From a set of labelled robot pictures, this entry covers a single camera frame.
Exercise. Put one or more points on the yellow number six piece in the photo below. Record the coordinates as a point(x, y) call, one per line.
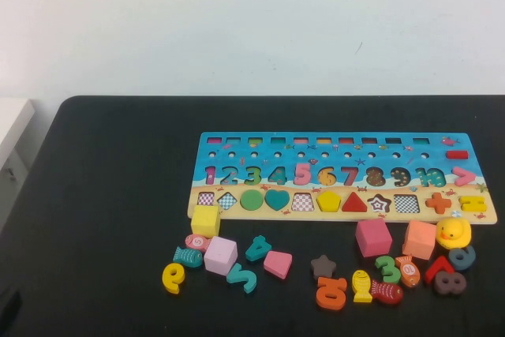
point(169, 279)

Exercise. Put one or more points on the orange plus sign piece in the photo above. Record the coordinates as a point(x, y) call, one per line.
point(438, 203)

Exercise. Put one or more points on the light pink cube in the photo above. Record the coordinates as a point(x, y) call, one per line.
point(220, 256)

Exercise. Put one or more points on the salmon orange cube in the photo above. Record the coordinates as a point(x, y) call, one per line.
point(419, 240)

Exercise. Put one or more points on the green circle piece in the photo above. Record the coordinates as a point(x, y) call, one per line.
point(252, 199)

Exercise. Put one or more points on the pink number five piece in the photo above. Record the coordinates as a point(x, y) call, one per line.
point(303, 179)

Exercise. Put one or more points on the yellow cube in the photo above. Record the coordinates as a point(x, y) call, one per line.
point(205, 222)

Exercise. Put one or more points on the red number seven piece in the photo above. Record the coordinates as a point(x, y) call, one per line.
point(438, 264)

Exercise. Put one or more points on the colourful wooden puzzle board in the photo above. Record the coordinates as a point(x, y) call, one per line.
point(380, 161)

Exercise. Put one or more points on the green number three piece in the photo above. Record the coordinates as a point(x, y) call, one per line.
point(390, 275)

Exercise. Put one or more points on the teal fish piece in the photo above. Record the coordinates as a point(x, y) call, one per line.
point(188, 257)

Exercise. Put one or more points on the teal heart piece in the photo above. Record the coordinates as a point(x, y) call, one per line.
point(277, 199)

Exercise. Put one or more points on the white side shelf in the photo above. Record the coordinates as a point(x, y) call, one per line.
point(12, 124)

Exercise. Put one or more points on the brown number eight piece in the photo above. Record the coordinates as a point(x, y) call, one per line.
point(444, 289)

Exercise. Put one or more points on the pink trapezoid piece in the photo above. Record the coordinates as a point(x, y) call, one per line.
point(277, 265)

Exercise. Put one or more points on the yellow rubber duck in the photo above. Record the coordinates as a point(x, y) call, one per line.
point(453, 234)

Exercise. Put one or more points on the orange fish with ten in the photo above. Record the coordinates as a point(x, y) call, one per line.
point(409, 272)

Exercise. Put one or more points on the brown star piece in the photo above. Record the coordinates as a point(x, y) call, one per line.
point(323, 267)

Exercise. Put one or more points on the blue-grey number nine piece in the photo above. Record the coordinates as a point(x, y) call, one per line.
point(457, 263)

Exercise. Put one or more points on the red minus sign piece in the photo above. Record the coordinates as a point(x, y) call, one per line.
point(457, 154)

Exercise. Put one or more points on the yellow pentagon piece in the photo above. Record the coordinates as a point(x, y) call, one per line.
point(328, 201)

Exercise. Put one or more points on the teal number four piece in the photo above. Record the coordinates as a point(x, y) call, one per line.
point(259, 252)

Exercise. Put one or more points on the red triangle piece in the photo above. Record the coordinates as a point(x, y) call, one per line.
point(354, 204)

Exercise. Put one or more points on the yellow fish piece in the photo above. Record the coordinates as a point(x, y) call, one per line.
point(362, 287)

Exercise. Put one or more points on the red fish piece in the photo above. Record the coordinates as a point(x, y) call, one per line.
point(388, 293)

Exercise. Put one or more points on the yellow equals sign piece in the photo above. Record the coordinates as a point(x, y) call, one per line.
point(464, 203)

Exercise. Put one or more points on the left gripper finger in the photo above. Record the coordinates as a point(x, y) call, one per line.
point(10, 310)

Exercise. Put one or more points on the pink greater-than sign piece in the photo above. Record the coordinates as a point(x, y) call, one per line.
point(458, 179)

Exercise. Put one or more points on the orange number ten piece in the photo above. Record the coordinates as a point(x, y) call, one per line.
point(322, 293)

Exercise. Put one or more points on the pink fish with five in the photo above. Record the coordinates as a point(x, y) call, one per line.
point(196, 242)

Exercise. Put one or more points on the hot pink cube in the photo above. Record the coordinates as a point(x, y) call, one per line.
point(373, 238)

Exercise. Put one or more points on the teal number five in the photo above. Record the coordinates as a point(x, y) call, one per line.
point(248, 281)

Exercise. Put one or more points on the metal shelf bracket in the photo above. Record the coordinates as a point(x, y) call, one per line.
point(10, 174)

